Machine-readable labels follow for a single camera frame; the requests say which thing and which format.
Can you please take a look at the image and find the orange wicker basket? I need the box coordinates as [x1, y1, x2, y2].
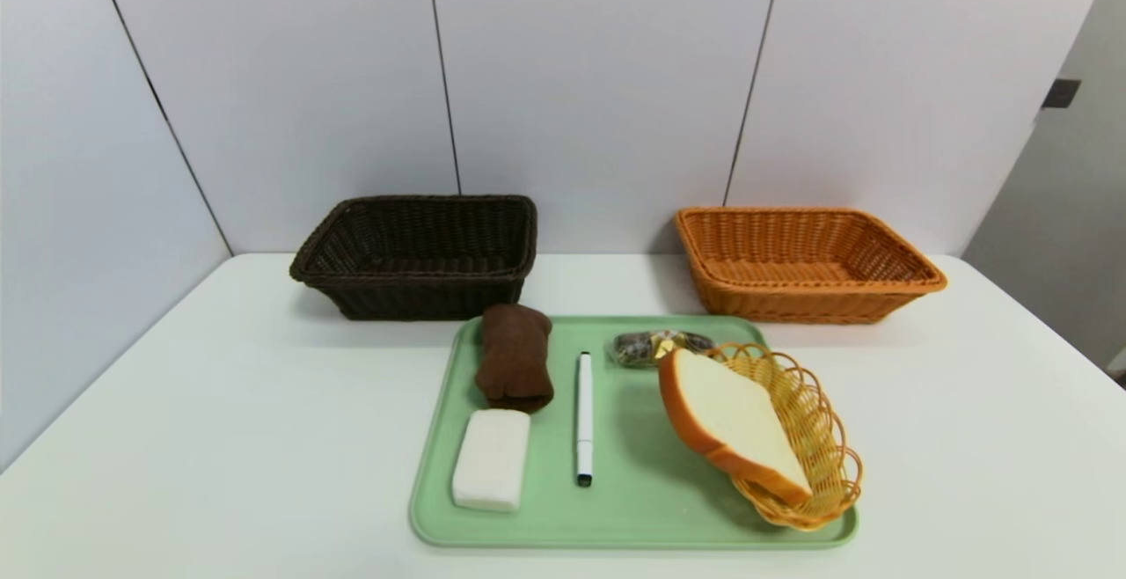
[676, 206, 948, 326]

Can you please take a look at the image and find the toast bread slice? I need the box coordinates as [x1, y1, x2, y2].
[658, 348, 814, 508]

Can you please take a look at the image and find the clear candy packet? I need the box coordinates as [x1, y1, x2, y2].
[611, 330, 715, 369]

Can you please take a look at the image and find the dark brown wicker basket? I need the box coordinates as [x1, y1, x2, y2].
[289, 194, 538, 322]

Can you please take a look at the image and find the white soap bar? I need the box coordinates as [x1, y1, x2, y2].
[451, 409, 532, 513]

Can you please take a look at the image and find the green plastic tray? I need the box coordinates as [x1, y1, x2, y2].
[409, 315, 860, 551]

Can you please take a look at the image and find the brown folded cloth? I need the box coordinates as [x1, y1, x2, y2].
[475, 303, 555, 414]

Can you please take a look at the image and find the small yellow wicker basket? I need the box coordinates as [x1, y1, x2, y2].
[708, 342, 864, 532]

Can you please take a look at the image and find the white marker pen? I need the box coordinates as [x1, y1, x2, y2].
[575, 351, 595, 488]

